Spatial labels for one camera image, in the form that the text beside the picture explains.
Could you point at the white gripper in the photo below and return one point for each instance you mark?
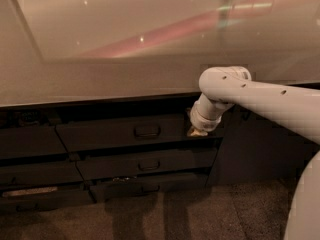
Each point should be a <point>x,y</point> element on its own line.
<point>207,123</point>

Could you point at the dark drawer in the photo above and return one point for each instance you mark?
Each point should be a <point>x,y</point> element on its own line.
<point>45,201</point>
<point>103,191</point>
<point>146,162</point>
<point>39,174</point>
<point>29,141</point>
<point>121,132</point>

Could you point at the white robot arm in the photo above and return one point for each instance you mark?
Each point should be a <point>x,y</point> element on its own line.
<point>294,108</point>

